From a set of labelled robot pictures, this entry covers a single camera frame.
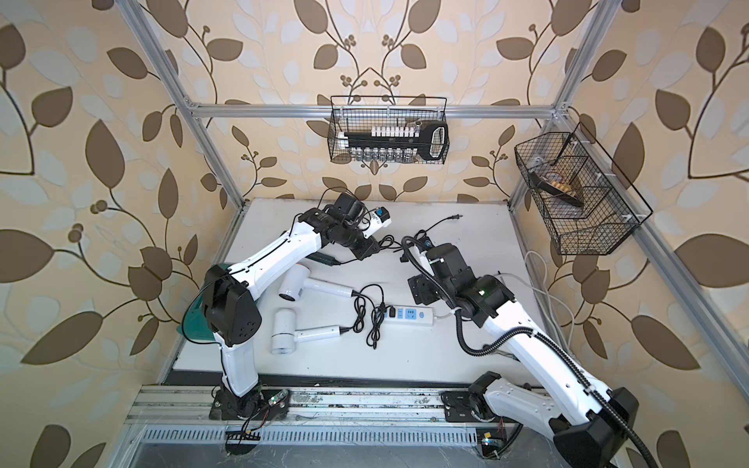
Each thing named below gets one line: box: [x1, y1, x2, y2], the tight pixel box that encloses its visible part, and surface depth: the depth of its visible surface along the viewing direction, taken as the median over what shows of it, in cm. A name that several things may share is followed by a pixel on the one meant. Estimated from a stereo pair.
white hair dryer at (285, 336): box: [270, 308, 351, 356], surface depth 84 cm
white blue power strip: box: [376, 304, 435, 325], surface depth 89 cm
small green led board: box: [268, 389, 289, 408], surface depth 75 cm
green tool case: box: [177, 283, 215, 341], surface depth 86 cm
